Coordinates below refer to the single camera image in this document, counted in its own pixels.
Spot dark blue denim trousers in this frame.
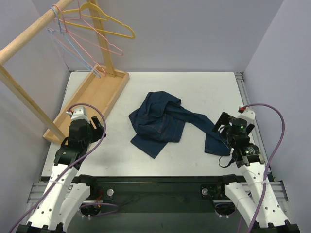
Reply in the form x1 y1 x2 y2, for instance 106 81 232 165
129 91 230 159

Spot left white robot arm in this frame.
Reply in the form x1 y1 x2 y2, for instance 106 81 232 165
10 103 106 233

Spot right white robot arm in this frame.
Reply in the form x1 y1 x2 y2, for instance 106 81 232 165
213 104 300 233

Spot yellow plastic hanger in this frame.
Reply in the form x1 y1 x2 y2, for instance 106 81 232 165
63 2 136 39

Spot wooden clothes rack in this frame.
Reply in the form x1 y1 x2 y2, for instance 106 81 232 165
0 0 129 144

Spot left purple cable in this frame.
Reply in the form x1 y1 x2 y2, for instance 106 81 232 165
4 103 120 233

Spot aluminium frame rail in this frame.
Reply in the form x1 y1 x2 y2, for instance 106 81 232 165
230 72 288 202

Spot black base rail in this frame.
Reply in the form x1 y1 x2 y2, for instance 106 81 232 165
81 176 235 217

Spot blue wire hanger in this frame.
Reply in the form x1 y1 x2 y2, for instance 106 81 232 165
47 5 101 78

